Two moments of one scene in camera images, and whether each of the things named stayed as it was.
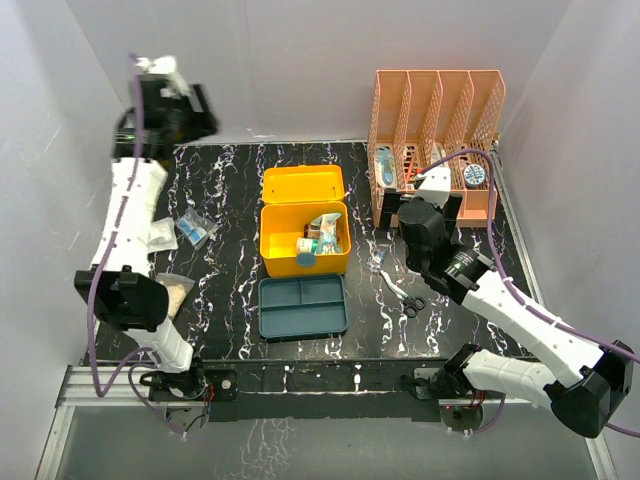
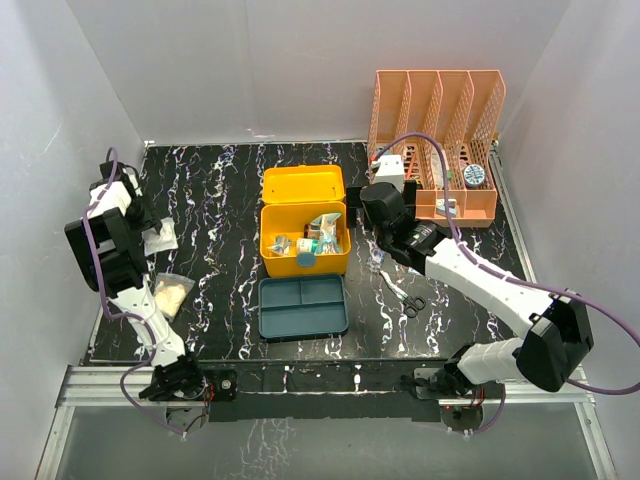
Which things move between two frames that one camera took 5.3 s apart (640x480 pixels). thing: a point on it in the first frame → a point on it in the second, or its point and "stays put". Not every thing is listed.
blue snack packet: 327,243 stays put
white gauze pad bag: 162,235 stays put
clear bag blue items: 195,227 → 281,246
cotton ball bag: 177,287 stays put
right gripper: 392,201 → 353,203
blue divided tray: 302,306 stays put
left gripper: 204,122 → 150,219
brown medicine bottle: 311,232 stays put
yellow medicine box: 294,196 stays put
